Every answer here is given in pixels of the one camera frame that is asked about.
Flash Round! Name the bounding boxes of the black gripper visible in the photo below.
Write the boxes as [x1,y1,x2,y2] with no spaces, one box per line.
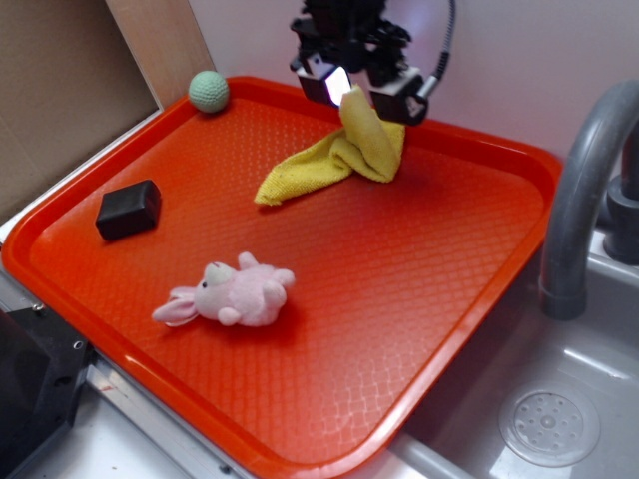
[291,1,428,126]

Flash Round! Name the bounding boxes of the yellow cloth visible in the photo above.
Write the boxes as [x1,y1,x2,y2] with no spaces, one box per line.
[255,86,405,207]

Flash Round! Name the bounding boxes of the green knitted ball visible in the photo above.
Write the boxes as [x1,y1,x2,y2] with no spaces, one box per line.
[188,71,230,114]

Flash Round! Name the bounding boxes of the light wooden board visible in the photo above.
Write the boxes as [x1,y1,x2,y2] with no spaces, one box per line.
[106,0,215,109]

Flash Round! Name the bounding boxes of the red plastic tray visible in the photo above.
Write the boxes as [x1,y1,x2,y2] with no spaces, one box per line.
[2,77,561,478]

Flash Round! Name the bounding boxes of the pink plush bunny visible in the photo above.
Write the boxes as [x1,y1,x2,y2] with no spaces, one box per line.
[152,252,296,327]

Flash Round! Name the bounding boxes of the black rectangular block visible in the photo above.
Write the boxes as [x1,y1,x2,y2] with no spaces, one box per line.
[96,180,162,241]

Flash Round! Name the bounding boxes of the grey curved faucet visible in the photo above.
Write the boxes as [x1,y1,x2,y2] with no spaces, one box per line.
[539,80,638,320]

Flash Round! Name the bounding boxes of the cardboard panel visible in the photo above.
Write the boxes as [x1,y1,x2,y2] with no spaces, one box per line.
[1,1,158,221]

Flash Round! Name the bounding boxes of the grey sink basin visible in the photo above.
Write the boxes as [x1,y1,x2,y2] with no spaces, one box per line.
[388,219,639,479]

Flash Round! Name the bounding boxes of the sink drain strainer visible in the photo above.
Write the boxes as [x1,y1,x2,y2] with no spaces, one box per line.
[498,381,601,468]

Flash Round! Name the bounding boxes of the metal flexible cable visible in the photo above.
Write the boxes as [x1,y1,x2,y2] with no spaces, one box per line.
[416,0,457,102]

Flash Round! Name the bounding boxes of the dark faucet handle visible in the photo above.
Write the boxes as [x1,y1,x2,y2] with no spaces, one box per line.
[603,125,638,265]

